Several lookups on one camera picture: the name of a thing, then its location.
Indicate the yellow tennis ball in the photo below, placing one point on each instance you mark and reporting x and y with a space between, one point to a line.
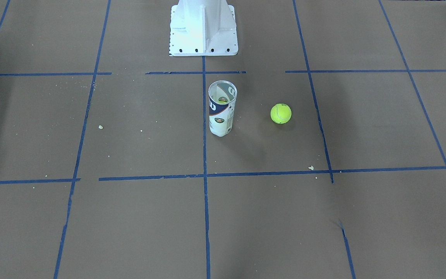
281 113

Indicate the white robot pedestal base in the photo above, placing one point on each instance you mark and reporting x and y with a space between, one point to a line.
203 28

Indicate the clear tennis ball can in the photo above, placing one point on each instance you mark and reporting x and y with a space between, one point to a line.
222 98

